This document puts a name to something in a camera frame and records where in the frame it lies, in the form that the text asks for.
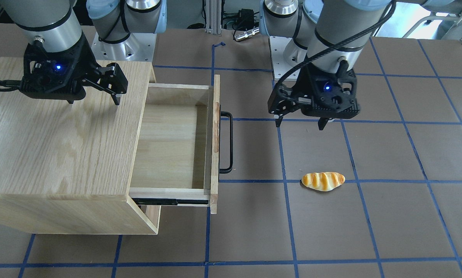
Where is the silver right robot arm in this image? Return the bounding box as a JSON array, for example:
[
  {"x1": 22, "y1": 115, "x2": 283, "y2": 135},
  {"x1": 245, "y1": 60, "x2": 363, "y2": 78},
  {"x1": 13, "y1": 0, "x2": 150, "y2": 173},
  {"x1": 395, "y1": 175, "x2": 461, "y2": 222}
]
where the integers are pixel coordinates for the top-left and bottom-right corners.
[{"x1": 0, "y1": 0, "x2": 167, "y2": 105}]

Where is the black power adapter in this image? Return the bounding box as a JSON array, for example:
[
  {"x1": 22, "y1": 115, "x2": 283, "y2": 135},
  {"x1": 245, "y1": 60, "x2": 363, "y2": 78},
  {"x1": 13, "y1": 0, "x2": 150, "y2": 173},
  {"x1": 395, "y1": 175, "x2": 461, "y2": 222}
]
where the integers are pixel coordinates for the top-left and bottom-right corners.
[{"x1": 236, "y1": 8, "x2": 255, "y2": 31}]

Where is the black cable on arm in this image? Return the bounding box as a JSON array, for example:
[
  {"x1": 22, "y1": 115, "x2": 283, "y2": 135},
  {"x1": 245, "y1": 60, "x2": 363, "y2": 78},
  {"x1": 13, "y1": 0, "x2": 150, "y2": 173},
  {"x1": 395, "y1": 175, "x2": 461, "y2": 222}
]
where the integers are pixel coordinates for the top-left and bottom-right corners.
[{"x1": 275, "y1": 0, "x2": 397, "y2": 93}]

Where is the black drawer slide rail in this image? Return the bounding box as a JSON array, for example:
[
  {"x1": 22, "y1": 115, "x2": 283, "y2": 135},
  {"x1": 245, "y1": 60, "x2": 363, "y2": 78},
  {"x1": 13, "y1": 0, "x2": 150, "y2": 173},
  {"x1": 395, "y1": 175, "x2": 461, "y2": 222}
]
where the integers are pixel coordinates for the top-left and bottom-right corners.
[{"x1": 132, "y1": 198, "x2": 209, "y2": 207}]

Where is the black metal drawer handle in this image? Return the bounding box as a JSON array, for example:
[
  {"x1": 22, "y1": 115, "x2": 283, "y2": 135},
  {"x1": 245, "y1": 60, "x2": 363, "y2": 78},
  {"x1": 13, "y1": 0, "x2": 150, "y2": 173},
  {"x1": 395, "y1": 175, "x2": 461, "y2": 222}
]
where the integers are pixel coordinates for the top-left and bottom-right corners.
[{"x1": 219, "y1": 111, "x2": 234, "y2": 174}]

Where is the silver metal connector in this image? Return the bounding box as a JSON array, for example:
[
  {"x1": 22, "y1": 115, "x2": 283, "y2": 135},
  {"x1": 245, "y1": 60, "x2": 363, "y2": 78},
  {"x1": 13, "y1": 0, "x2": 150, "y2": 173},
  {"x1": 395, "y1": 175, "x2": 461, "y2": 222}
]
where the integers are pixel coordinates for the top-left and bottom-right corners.
[{"x1": 233, "y1": 27, "x2": 260, "y2": 42}]

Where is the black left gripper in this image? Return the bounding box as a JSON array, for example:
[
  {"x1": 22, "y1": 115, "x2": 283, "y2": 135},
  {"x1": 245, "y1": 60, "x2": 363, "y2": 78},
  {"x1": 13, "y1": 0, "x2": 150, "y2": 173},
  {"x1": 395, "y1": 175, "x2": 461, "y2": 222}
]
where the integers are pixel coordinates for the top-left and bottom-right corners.
[{"x1": 268, "y1": 60, "x2": 361, "y2": 131}]

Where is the light wooden cabinet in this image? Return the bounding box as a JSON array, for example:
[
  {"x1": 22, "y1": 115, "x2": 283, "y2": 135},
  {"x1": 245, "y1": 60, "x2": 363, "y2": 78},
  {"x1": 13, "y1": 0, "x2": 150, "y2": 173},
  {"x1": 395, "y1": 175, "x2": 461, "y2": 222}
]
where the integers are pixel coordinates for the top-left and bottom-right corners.
[{"x1": 0, "y1": 61, "x2": 161, "y2": 235}]

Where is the wooden drawer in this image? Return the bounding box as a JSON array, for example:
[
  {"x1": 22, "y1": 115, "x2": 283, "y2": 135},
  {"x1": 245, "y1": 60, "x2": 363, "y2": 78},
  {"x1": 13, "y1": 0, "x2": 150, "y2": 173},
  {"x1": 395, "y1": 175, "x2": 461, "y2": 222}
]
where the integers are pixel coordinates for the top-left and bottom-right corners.
[{"x1": 129, "y1": 75, "x2": 221, "y2": 214}]

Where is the toy bread roll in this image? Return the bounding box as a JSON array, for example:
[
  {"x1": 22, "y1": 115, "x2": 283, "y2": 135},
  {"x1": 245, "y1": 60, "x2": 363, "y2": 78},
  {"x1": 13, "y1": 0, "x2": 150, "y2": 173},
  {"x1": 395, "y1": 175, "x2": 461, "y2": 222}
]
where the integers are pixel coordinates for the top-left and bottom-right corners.
[{"x1": 301, "y1": 172, "x2": 346, "y2": 192}]

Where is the white metal frame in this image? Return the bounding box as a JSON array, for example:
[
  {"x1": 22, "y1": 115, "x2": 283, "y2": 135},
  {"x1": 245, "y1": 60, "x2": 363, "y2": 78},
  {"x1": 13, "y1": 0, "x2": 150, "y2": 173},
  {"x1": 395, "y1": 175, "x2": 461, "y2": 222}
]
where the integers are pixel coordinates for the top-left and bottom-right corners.
[{"x1": 402, "y1": 0, "x2": 462, "y2": 38}]

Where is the aluminium frame post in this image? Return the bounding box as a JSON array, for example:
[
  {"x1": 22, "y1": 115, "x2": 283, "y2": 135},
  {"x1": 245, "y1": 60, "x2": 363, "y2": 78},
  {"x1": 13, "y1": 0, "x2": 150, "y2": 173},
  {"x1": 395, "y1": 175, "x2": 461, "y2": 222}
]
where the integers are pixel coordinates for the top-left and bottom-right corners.
[{"x1": 204, "y1": 0, "x2": 223, "y2": 36}]

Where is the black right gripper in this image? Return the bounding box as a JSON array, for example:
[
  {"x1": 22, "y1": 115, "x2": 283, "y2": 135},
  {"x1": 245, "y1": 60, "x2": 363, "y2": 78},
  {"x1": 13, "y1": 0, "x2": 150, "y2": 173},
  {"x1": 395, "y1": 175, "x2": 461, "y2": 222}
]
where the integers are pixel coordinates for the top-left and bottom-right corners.
[{"x1": 19, "y1": 37, "x2": 128, "y2": 106}]

